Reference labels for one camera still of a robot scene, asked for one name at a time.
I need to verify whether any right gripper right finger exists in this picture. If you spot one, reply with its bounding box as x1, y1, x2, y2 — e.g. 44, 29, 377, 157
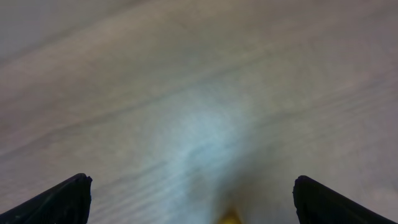
293, 175, 396, 224

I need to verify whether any yellow dish soap bottle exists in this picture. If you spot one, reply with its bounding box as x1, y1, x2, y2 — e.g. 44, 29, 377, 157
217, 209, 243, 224

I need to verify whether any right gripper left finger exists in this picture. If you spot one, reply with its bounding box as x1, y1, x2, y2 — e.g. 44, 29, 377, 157
1, 173, 92, 224

